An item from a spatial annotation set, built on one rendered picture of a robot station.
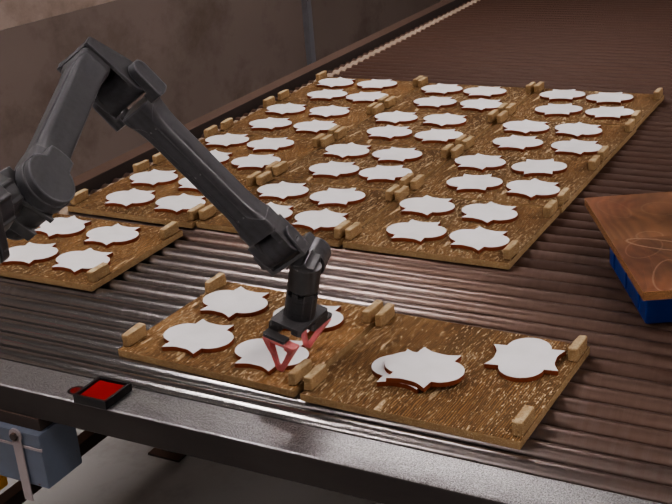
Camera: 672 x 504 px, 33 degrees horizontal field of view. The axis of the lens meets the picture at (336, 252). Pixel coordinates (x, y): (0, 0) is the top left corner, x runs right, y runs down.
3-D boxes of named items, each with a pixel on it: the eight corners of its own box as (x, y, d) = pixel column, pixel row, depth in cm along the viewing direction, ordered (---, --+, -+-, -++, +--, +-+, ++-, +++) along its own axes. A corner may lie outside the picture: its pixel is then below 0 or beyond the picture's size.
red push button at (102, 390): (105, 407, 201) (104, 400, 201) (80, 401, 204) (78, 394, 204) (126, 391, 206) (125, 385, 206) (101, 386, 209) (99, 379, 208)
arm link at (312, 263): (287, 263, 195) (318, 270, 195) (296, 245, 201) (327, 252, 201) (283, 297, 199) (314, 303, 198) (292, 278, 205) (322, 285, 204)
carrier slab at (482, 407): (520, 450, 177) (520, 442, 177) (300, 401, 197) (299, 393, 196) (590, 353, 205) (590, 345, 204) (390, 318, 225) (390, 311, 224)
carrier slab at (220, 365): (294, 398, 198) (293, 390, 197) (118, 356, 219) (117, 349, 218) (388, 317, 225) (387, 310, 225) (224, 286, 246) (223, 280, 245)
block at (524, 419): (522, 438, 177) (522, 423, 176) (511, 436, 178) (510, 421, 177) (535, 420, 182) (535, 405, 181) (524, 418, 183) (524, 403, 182)
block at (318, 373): (311, 392, 196) (310, 378, 195) (303, 390, 197) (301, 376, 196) (328, 377, 201) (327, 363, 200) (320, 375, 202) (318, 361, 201)
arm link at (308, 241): (249, 255, 197) (284, 230, 194) (266, 227, 207) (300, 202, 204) (293, 304, 200) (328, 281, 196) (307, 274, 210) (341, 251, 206)
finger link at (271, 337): (257, 369, 203) (262, 326, 199) (278, 351, 209) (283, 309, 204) (289, 383, 201) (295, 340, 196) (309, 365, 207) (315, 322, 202)
